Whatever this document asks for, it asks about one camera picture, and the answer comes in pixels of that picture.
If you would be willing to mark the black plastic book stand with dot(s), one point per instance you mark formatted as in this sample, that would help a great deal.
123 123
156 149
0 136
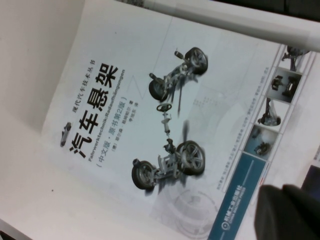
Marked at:
305 5

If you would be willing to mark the white book with navy patch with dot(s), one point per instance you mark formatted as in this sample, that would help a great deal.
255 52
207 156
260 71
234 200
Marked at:
225 22

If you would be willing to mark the white car suspension book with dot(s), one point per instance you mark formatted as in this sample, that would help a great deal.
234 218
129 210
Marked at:
175 120

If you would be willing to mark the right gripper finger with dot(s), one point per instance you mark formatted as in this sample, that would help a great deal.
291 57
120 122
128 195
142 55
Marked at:
292 215

